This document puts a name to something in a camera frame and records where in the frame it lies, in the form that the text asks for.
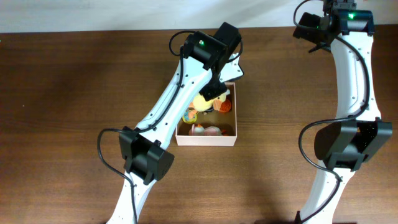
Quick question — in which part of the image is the yellow rattle drum toy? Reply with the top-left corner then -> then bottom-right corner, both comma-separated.
182,109 -> 197,124

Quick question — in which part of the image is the yellow plush duck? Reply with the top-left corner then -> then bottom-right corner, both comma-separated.
188,90 -> 230,114

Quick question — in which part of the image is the white duck toy pink hat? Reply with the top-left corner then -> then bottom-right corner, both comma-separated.
188,124 -> 228,136

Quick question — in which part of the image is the orange round disc toy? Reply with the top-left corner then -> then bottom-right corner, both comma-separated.
218,99 -> 232,113

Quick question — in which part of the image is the pink square wooden box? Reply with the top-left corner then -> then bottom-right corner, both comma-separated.
174,82 -> 238,146

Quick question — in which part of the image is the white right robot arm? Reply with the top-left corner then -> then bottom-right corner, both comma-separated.
294,9 -> 392,223

